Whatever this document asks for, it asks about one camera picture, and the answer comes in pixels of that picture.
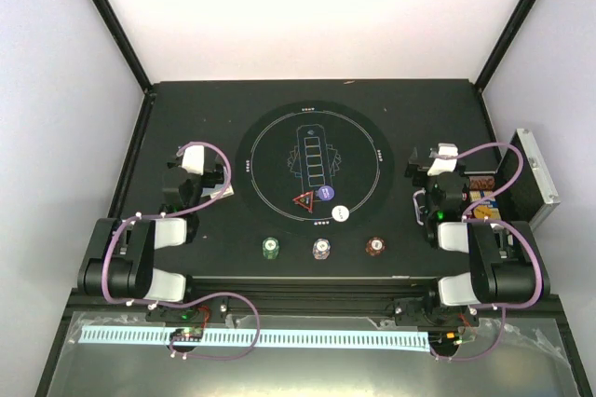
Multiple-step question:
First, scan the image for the green chip stack source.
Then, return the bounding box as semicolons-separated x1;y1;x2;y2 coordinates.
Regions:
262;237;280;260

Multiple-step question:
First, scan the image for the purple round button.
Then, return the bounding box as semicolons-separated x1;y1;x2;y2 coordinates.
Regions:
316;185;335;201

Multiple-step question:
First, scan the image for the red triangular button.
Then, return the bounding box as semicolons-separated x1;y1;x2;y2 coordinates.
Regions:
292;190;314;213

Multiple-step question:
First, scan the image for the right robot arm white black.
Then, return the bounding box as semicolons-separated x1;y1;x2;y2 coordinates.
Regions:
404;144;551;325

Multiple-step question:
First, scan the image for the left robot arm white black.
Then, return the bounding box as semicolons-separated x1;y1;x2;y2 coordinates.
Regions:
77;146;227;322

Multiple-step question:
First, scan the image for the brown chip row in case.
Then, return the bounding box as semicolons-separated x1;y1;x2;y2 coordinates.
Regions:
469;175;495;191

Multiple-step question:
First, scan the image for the boxed card deck in case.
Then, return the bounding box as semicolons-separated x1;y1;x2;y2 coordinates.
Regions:
467;190;501;219

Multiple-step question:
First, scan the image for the brown orange chip stack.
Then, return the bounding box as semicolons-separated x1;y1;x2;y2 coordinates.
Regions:
365;237;386;256

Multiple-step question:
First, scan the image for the white dealer button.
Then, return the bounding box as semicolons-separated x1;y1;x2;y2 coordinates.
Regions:
332;205;350;223

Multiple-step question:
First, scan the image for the round black poker mat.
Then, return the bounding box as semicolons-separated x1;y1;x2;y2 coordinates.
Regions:
232;101;395;234

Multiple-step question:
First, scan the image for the right circuit board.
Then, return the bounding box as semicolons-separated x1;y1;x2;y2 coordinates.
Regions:
438;331;476;346

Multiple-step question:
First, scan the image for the circuit board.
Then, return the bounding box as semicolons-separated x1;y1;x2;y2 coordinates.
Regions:
169;327;204;342
438;331;476;346

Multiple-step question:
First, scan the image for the left circuit board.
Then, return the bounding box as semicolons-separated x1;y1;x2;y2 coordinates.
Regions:
169;327;204;342

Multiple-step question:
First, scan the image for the light blue slotted strip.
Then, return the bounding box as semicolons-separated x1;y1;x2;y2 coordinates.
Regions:
78;326;430;352

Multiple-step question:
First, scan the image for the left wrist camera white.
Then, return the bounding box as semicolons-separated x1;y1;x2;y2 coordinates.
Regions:
179;144;205;175

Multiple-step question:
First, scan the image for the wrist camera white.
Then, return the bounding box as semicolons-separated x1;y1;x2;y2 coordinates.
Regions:
179;144;205;175
427;143;459;176

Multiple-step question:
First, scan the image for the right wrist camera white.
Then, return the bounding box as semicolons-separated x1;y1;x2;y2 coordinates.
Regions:
427;143;459;176

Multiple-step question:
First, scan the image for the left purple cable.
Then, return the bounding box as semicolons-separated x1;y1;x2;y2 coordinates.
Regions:
101;141;261;362

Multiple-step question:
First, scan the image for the black aluminium rail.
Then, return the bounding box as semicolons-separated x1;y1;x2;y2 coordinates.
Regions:
185;277;435;317

